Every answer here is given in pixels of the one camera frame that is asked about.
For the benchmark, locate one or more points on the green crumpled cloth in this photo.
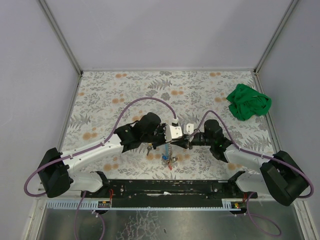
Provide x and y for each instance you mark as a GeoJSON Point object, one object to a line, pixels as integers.
{"type": "Point", "coordinates": [246, 102]}

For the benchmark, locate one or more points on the yellow tagged key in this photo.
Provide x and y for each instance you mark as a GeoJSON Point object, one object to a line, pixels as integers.
{"type": "Point", "coordinates": [149, 148]}

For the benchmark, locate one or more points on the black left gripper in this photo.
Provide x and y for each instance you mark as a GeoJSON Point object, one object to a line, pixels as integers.
{"type": "Point", "coordinates": [162, 131]}

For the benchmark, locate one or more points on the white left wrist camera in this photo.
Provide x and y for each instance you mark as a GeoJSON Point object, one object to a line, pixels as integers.
{"type": "Point", "coordinates": [173, 131]}

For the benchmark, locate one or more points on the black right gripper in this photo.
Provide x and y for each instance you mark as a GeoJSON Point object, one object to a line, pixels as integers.
{"type": "Point", "coordinates": [188, 142]}

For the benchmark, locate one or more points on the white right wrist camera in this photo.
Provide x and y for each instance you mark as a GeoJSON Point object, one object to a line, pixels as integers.
{"type": "Point", "coordinates": [188, 128]}

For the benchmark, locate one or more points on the grey crescent keyring holder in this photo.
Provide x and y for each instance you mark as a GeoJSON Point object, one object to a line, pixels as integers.
{"type": "Point", "coordinates": [168, 159]}

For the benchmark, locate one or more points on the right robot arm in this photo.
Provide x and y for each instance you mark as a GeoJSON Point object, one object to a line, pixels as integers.
{"type": "Point", "coordinates": [276, 175]}

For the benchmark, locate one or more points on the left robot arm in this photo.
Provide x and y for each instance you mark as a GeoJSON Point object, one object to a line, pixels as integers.
{"type": "Point", "coordinates": [60, 172]}

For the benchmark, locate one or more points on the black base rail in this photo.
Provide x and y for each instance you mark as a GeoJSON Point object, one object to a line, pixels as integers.
{"type": "Point", "coordinates": [168, 193]}

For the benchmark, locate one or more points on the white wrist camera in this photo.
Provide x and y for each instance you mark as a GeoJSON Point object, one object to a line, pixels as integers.
{"type": "Point", "coordinates": [173, 131]}
{"type": "Point", "coordinates": [188, 128]}

